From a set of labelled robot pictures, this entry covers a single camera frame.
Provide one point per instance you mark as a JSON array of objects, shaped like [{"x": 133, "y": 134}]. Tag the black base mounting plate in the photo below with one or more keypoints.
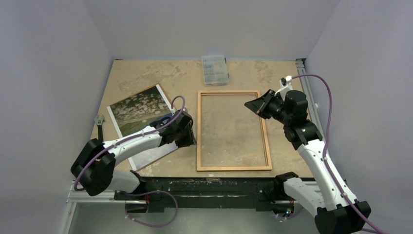
[{"x": 261, "y": 194}]

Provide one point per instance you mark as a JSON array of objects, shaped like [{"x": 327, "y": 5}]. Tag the brown frame backing board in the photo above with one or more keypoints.
[{"x": 155, "y": 161}]

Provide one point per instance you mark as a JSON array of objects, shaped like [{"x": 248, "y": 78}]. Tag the clear plastic organizer box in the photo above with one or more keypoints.
[{"x": 215, "y": 70}]

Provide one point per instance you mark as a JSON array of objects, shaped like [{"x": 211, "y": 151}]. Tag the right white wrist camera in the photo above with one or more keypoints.
[{"x": 285, "y": 86}]

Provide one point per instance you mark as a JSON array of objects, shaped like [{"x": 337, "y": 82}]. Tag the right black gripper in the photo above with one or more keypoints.
[{"x": 265, "y": 105}]

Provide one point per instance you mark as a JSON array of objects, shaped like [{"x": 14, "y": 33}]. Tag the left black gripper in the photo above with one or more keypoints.
[{"x": 189, "y": 140}]

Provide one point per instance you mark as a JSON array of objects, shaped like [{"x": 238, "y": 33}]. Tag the wooden picture frame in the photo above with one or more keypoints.
[{"x": 230, "y": 137}]

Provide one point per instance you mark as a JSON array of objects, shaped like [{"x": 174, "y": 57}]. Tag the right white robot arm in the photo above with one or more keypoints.
[{"x": 336, "y": 209}]

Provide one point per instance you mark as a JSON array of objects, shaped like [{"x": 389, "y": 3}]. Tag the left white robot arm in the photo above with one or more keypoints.
[{"x": 95, "y": 167}]

